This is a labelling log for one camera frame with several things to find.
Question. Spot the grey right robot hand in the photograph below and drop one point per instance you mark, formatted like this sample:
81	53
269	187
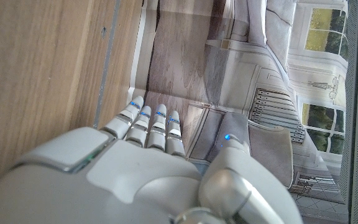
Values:
120	186

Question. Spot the printed room backdrop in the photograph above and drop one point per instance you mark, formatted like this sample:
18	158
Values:
197	62

